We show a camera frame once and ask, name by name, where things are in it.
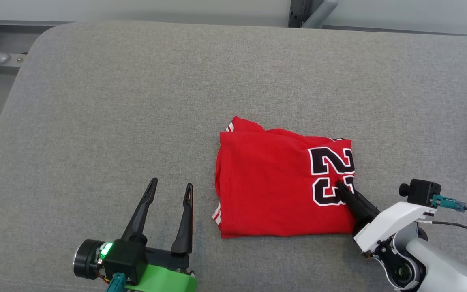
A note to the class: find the red jersey number 23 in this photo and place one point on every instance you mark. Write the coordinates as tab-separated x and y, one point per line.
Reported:
274	186

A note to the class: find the teal left camera connector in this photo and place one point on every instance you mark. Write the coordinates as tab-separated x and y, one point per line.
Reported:
116	283

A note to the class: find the teal camera connector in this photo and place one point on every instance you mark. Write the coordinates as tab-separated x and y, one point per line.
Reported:
116	283
448	202

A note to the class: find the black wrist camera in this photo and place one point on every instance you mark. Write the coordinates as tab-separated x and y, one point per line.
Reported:
422	192
126	259

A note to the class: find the teal right camera connector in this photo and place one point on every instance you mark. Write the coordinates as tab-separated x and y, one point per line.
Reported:
448	202

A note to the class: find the grey metal tube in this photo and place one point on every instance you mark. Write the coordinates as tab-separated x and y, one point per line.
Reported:
320	12

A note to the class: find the grey fabric sofa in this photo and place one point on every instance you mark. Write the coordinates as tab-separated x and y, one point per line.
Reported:
136	101

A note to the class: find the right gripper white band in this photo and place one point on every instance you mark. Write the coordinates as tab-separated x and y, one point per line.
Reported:
391	227

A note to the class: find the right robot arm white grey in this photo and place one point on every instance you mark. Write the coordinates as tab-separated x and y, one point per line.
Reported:
432	267

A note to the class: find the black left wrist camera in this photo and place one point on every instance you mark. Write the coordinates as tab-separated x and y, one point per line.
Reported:
126	259

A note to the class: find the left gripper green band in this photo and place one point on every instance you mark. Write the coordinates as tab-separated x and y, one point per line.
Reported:
164	280

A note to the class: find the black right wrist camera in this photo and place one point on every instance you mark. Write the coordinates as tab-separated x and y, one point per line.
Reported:
422	192

